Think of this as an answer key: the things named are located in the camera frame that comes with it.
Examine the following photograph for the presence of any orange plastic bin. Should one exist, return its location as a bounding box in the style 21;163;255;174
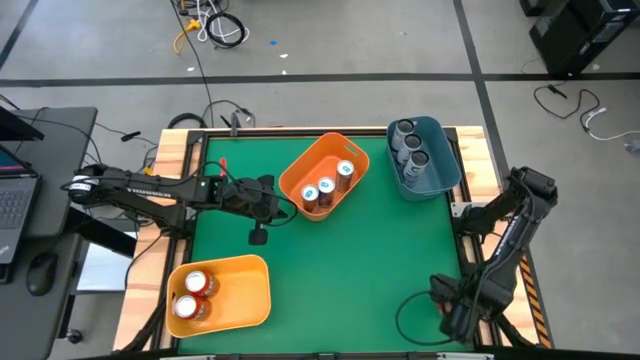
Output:
278;131;372;223

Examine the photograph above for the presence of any black desk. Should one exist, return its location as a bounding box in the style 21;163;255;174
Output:
0;105;100;360

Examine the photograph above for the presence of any yellow black hazard tape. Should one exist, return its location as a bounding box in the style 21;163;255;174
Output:
519;252;553;349

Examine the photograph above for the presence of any dark grey laptop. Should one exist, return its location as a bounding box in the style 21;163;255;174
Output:
0;143;42;284

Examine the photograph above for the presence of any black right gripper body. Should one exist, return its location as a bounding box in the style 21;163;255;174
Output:
430;273;484;344

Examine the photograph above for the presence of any black hose loop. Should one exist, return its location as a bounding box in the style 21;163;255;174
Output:
167;112;209;130

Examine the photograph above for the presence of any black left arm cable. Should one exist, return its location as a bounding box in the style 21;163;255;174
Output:
192;159;300;227

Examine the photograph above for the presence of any white cable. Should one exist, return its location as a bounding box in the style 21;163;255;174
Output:
196;0;251;44
582;106;640;143

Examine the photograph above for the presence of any blue silver Red Bull can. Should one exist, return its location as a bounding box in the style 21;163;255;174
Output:
300;183;321;214
335;159;356;194
317;176;337;209

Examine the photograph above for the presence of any white panel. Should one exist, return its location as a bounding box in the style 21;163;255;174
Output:
77;229;139;292

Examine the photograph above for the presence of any black monitor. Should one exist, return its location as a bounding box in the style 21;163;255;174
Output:
0;106;46;143

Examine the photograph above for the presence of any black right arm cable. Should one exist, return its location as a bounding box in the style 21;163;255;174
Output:
394;290;451;347

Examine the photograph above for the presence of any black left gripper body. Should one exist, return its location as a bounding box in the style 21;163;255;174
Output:
219;174;281;246

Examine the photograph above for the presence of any teal plastic bin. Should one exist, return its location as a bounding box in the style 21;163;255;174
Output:
386;116;462;203

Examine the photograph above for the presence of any yellow cable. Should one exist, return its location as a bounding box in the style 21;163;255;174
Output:
173;18;202;55

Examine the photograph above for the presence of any coiled black cable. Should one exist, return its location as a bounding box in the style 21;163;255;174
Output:
204;10;247;50

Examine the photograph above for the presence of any yellow plastic bin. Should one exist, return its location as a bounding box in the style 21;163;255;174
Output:
164;253;273;340

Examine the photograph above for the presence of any long black floor cable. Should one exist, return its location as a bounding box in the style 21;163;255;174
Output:
169;0;216;129

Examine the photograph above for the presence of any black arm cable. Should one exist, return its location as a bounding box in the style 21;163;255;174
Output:
192;159;300;227
394;290;451;347

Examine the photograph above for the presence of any black computer mouse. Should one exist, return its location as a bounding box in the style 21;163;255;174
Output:
25;250;59;297

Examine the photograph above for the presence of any white Celsius drink can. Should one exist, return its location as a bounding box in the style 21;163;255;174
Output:
391;117;417;151
396;133;424;166
402;149;431;189

